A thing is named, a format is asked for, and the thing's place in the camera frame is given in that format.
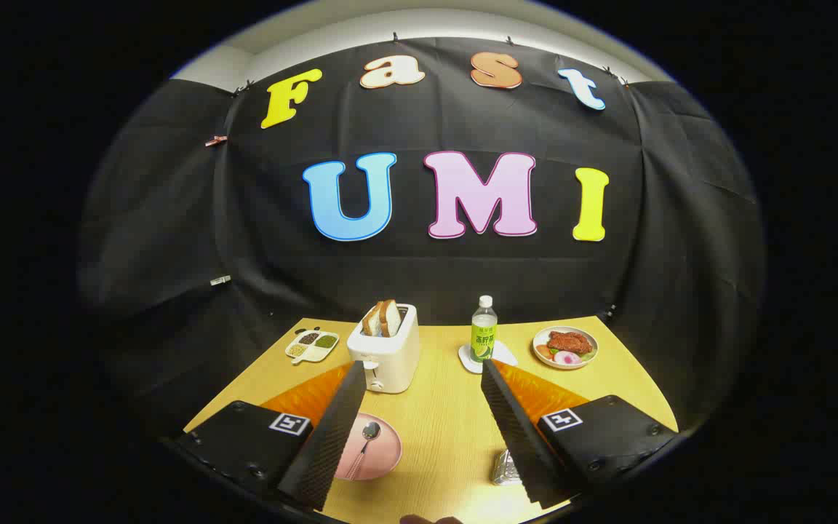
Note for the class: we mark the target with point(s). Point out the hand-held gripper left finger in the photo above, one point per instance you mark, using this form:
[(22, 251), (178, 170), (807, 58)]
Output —
[(332, 437)]

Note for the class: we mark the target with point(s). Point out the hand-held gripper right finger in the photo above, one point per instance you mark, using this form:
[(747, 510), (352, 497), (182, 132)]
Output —
[(521, 437)]

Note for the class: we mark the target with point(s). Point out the pink plate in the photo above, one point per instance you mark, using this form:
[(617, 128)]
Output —
[(382, 458)]

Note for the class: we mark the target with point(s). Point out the white coaster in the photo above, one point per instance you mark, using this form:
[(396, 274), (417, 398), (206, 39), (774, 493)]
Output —
[(504, 356)]

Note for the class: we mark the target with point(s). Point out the pink round food slice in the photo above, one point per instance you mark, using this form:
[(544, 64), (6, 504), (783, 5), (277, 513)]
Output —
[(566, 357)]

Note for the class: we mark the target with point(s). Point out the white divided dish of beans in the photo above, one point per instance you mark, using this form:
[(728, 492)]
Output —
[(312, 346)]

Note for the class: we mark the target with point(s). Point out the white toaster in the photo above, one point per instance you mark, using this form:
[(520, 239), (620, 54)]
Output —
[(390, 353)]

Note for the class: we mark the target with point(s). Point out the green label drink bottle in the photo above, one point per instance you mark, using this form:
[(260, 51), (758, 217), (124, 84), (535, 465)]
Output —
[(484, 338)]

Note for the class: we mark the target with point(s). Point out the white food plate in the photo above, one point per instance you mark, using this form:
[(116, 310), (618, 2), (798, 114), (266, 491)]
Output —
[(588, 354)]

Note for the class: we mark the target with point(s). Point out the brown meat piece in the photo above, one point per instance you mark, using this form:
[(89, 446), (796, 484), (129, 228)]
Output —
[(569, 340)]

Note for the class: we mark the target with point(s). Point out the toast bread slice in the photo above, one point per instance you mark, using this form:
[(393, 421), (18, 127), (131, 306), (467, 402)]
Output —
[(372, 320), (390, 318)]

